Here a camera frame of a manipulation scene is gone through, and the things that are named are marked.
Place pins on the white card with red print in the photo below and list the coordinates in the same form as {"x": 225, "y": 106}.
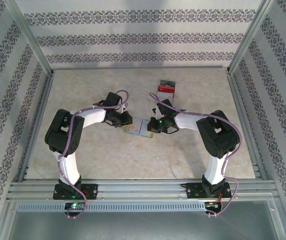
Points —
{"x": 136, "y": 126}

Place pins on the grey-green card holder wallet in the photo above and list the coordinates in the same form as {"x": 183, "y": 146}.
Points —
{"x": 145, "y": 135}

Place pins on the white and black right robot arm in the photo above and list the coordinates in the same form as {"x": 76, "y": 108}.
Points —
{"x": 215, "y": 170}

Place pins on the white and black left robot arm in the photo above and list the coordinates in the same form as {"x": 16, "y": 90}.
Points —
{"x": 69, "y": 165}

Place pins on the white VIP card stack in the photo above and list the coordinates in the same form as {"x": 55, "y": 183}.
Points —
{"x": 166, "y": 95}

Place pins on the red card stack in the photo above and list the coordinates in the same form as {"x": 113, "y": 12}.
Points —
{"x": 165, "y": 88}

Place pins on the dark grey card stack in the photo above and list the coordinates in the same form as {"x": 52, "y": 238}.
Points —
{"x": 168, "y": 83}

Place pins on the red and grey packet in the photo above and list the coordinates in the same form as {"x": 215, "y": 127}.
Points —
{"x": 174, "y": 96}

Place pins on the small lit controller board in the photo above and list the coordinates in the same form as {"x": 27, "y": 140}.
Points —
{"x": 211, "y": 204}
{"x": 74, "y": 206}

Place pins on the grey metal sheet panel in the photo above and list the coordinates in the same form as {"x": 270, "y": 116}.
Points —
{"x": 143, "y": 225}

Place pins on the aluminium frame rail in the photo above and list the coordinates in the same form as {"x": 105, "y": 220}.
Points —
{"x": 143, "y": 186}
{"x": 246, "y": 125}
{"x": 36, "y": 125}
{"x": 138, "y": 67}

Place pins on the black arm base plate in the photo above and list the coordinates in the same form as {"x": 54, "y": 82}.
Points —
{"x": 194, "y": 191}
{"x": 93, "y": 192}

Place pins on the aluminium frame post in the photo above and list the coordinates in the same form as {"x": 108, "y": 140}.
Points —
{"x": 30, "y": 37}
{"x": 251, "y": 37}

